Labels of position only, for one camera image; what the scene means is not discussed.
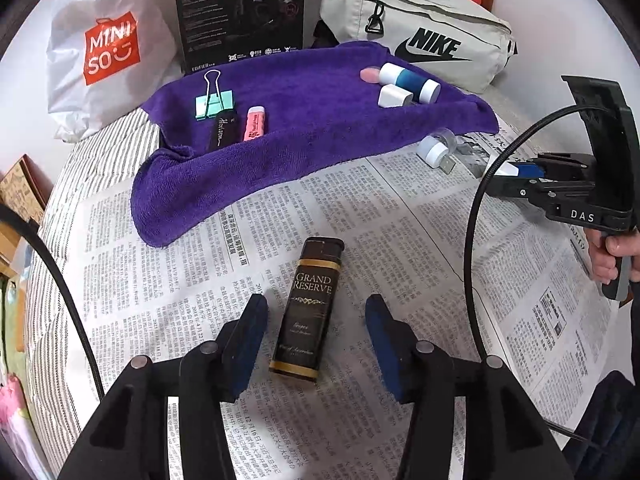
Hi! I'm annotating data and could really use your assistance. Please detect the black headphone box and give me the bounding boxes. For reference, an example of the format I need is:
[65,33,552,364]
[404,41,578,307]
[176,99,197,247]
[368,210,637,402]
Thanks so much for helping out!
[172,0,307,77]

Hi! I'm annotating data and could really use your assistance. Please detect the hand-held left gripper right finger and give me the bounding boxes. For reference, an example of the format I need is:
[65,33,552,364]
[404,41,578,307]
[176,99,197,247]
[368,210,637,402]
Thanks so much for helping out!
[364,294,576,480]

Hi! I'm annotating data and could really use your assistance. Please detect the white and blue bottle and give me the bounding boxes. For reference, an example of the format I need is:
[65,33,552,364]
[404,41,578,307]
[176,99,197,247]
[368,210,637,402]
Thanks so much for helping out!
[378,62,442,103]

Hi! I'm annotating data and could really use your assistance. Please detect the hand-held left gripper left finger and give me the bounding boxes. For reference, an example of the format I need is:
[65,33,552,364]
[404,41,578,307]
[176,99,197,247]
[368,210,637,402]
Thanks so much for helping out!
[57,294,269,480]

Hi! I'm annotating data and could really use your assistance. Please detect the white plastic shopping bag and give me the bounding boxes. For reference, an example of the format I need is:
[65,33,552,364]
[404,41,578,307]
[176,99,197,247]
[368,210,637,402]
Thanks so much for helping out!
[46,0,183,142]

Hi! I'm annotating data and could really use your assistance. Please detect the teal binder clip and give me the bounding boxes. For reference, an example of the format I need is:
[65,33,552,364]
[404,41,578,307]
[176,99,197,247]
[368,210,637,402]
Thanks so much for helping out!
[195,69,236,122]

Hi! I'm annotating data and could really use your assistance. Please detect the newspaper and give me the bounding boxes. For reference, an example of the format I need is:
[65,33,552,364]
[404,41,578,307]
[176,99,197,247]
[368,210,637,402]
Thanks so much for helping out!
[82,130,621,480]

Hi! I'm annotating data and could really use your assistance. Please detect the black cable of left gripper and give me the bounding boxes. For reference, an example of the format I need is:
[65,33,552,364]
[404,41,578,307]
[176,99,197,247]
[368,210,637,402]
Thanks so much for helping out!
[0,203,108,403]

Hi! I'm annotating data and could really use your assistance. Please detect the pink and blue cloth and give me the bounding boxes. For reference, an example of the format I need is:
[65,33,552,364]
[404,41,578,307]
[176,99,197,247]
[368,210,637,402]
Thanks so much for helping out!
[0,372,51,480]

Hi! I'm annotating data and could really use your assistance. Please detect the wooden nightstand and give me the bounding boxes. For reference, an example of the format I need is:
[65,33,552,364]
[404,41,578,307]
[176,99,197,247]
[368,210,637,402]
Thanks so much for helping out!
[0,156,51,276]

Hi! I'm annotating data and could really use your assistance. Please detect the person's dark trouser leg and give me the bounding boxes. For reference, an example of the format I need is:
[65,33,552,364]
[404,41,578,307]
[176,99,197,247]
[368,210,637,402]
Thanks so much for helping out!
[595,370,640,461]

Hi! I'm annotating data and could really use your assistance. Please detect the black slim tube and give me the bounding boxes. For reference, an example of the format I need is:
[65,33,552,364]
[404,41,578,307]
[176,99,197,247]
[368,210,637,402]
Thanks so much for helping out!
[206,109,238,152]

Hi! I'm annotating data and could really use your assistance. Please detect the green cloth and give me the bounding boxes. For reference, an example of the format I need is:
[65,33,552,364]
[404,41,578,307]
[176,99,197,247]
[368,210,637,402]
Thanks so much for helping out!
[0,275,31,381]

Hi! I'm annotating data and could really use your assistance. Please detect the small white USB light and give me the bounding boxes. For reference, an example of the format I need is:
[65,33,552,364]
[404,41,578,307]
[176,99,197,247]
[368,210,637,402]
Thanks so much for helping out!
[418,136,458,176]

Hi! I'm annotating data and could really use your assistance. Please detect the grey waist bag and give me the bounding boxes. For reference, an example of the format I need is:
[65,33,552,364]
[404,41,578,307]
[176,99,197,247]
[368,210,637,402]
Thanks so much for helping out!
[311,0,518,95]

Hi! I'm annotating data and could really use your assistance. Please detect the purple towel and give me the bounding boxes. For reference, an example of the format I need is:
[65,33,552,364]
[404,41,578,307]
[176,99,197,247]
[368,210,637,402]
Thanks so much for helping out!
[131,40,500,248]

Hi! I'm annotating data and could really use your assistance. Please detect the person's right hand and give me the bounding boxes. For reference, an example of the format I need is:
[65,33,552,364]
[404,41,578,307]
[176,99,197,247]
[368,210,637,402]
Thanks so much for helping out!
[585,227,640,283]

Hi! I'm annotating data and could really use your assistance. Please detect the black Grand Reserve tube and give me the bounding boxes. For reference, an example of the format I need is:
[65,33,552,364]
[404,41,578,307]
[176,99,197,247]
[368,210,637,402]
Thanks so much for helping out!
[268,236,346,385]

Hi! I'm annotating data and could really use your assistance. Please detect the white charger plug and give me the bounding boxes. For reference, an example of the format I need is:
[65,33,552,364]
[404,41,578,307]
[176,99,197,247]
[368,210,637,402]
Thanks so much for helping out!
[377,84,413,109]

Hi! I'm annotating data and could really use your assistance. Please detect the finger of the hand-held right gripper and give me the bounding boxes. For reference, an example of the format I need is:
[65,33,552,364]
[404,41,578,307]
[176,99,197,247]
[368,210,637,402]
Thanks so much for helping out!
[482,176,533,200]
[510,156,551,181]

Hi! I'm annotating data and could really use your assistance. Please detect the brown patterned book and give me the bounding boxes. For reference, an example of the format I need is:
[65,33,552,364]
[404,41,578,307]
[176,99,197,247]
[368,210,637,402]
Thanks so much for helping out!
[0,156,48,226]

